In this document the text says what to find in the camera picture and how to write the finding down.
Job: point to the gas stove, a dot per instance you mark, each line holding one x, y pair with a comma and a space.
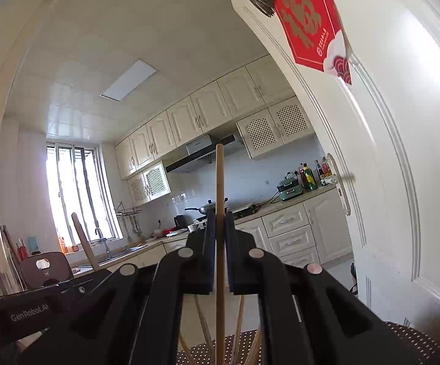
246, 211

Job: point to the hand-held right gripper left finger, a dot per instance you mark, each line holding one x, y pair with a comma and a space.
204, 266

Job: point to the red capped sauce bottle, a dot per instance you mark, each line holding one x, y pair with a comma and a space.
301, 175

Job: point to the steel sink faucet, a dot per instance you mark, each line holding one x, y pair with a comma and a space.
106, 247

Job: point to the green yellow oil bottle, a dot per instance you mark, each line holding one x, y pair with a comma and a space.
310, 178

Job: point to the black wok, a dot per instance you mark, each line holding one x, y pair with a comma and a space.
206, 209

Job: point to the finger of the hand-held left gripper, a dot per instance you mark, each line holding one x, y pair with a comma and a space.
87, 283

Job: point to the cream kitchen wall cabinets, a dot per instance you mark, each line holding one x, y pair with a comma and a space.
204, 110

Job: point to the white door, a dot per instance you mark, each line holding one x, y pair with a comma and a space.
387, 159

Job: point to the light bamboo chopstick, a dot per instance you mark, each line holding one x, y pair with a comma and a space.
220, 182
256, 346

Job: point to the metal utensil rail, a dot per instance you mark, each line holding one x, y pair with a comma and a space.
128, 210

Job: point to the steel sink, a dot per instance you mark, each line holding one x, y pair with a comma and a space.
125, 251

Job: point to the black rice cooker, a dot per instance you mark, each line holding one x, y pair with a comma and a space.
52, 273

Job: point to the ceiling light panel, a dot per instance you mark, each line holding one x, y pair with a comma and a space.
128, 80

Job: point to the beige kitchen countertop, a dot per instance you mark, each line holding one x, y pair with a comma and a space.
311, 192

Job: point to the red paper door poster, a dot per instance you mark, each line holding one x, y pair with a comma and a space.
307, 19

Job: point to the green electric cooker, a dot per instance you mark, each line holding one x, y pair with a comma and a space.
290, 190

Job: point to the dark sauce bottle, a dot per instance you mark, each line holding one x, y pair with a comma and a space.
318, 171

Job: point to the steel range hood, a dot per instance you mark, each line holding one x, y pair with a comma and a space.
201, 152

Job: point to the brown polka dot tablecloth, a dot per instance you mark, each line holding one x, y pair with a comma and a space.
414, 338

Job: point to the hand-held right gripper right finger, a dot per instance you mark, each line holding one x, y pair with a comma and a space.
239, 266

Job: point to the kitchen window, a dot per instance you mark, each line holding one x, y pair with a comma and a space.
79, 197

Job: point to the black kettle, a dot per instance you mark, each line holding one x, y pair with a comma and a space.
179, 222

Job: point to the thin tan chopstick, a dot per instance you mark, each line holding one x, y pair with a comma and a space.
204, 321
239, 323

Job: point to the red box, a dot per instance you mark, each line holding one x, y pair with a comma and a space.
173, 230

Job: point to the cream kitchen base cabinets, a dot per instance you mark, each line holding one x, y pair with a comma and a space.
292, 235

